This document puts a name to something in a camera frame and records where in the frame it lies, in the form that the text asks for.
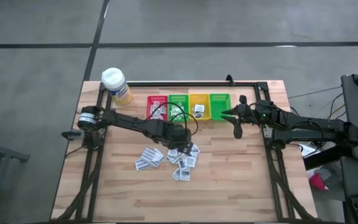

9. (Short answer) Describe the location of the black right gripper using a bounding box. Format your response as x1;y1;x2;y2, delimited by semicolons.
221;95;280;140

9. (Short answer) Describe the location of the green plastic basket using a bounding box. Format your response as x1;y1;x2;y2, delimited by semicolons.
167;94;191;122
209;93;232;121

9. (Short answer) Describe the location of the yellow plastic basket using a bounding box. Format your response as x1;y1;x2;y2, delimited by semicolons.
188;93;211;121

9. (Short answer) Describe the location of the pile of red-striped packets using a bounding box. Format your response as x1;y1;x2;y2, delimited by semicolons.
140;146;158;162

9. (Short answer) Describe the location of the red plastic basket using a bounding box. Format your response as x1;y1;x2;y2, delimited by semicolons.
145;95;169;123

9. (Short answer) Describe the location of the white paper sheet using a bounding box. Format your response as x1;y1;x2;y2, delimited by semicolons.
301;145;322;159

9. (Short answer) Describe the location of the Lysol wipes canister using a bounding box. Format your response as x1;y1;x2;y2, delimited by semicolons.
101;67;134;106

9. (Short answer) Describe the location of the black beam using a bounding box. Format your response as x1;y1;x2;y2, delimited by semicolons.
303;145;352;170

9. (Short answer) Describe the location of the red bag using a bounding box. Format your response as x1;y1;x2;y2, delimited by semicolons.
308;172;328;192

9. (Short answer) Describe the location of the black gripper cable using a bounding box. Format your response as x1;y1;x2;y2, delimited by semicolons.
286;119;325;149
143;101;200;136

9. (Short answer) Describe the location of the thin grey cable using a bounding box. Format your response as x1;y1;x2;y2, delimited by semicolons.
287;86;343;100

